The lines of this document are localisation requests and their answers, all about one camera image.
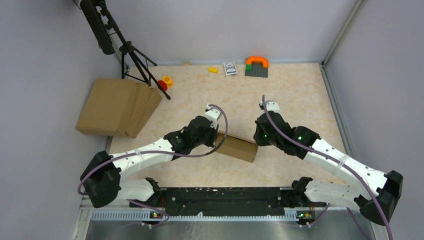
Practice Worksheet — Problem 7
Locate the brown cardboard box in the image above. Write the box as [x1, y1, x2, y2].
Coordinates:
[216, 133, 259, 163]

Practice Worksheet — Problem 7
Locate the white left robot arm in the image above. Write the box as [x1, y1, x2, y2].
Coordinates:
[78, 110, 222, 208]

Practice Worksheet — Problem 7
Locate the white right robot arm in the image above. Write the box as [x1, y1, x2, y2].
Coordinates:
[253, 111, 404, 226]

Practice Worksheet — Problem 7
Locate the red round toy disc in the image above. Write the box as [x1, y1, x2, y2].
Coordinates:
[158, 80, 168, 91]

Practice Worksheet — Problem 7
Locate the yellow round toy disc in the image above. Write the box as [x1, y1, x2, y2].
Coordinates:
[162, 75, 174, 88]

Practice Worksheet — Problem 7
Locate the yellow toy block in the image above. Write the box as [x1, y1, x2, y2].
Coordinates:
[208, 67, 218, 74]

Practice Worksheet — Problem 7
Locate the grey building baseplate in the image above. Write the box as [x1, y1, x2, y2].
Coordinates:
[244, 63, 268, 78]

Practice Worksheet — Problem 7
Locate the blue playing card deck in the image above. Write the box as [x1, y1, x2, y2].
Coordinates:
[223, 61, 238, 76]

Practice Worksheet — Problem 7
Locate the orange arch toy piece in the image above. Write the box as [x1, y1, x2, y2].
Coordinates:
[245, 56, 269, 68]

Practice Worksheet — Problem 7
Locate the stack of folded cardboard boxes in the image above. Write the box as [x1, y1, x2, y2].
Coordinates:
[75, 78, 162, 138]

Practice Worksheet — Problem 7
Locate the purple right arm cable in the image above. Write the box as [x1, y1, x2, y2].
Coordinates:
[261, 95, 395, 240]

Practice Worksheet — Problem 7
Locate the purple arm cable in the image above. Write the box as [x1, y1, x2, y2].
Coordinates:
[261, 95, 395, 240]
[77, 103, 229, 229]

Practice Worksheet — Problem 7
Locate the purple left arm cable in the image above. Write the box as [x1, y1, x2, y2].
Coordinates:
[77, 103, 229, 229]

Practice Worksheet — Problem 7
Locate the black camera tripod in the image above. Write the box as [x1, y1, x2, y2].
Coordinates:
[73, 0, 171, 100]

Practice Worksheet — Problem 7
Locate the aluminium frame rail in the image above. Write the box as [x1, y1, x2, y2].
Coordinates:
[78, 132, 400, 239]

